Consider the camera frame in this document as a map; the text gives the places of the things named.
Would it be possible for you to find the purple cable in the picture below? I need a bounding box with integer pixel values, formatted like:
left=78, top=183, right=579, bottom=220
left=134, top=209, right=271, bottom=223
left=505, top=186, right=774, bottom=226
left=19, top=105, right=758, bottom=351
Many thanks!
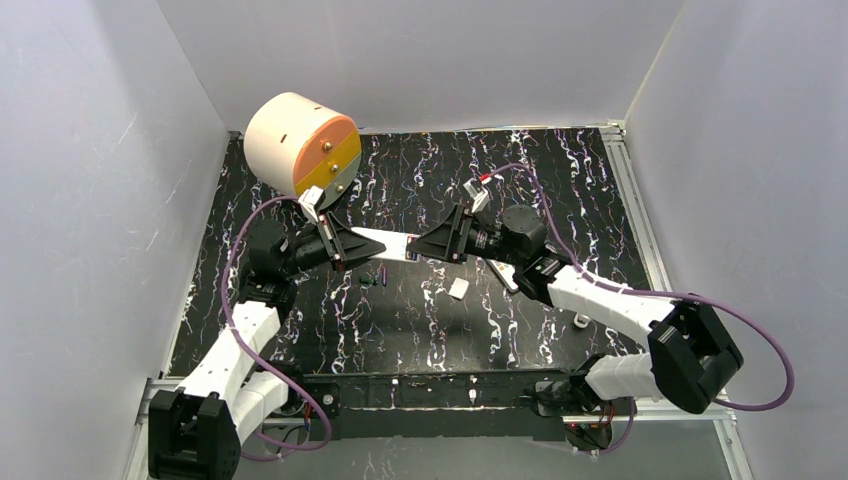
left=486, top=162, right=796, bottom=413
left=220, top=195, right=334, bottom=463

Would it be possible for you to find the white remote with buttons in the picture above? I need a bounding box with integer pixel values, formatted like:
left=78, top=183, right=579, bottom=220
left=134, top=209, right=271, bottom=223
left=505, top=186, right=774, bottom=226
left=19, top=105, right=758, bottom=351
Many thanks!
left=352, top=227, right=419, bottom=263

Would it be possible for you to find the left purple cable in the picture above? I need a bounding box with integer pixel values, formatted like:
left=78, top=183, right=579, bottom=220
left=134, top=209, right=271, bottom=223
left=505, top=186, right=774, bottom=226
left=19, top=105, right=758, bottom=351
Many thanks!
left=220, top=195, right=334, bottom=463

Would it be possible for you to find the round three-colour drawer box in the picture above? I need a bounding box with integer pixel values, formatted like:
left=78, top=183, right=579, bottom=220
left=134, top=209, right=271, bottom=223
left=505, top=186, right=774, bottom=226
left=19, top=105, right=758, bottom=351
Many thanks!
left=243, top=92, right=362, bottom=209

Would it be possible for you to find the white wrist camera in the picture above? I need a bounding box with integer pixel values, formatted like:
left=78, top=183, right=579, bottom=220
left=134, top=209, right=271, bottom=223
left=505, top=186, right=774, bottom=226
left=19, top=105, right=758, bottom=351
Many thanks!
left=297, top=186, right=325, bottom=225
left=463, top=174, right=491, bottom=214

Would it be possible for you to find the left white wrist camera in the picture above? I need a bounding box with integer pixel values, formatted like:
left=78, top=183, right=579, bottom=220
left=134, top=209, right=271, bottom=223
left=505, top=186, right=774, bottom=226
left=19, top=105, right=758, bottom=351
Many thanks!
left=297, top=186, right=325, bottom=225

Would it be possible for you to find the long white remote control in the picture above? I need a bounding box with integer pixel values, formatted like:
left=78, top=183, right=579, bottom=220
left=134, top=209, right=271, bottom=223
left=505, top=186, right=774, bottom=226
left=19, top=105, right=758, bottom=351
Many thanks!
left=486, top=259, right=520, bottom=294

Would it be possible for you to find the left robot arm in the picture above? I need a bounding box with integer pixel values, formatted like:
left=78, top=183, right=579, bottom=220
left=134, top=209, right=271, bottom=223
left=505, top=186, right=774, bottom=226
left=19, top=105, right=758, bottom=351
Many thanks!
left=148, top=213, right=387, bottom=479

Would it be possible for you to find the white battery cover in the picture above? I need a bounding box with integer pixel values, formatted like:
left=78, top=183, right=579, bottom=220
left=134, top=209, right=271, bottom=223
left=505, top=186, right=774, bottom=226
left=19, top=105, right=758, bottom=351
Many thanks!
left=448, top=278, right=469, bottom=300

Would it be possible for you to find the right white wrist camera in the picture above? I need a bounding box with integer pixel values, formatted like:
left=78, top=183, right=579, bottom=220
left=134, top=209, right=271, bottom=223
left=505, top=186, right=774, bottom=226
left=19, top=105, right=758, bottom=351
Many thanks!
left=463, top=174, right=491, bottom=214

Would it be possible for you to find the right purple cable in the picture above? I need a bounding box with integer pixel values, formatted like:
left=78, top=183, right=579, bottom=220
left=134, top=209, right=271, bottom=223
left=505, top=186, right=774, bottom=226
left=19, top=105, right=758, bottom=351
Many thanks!
left=486, top=162, right=796, bottom=413

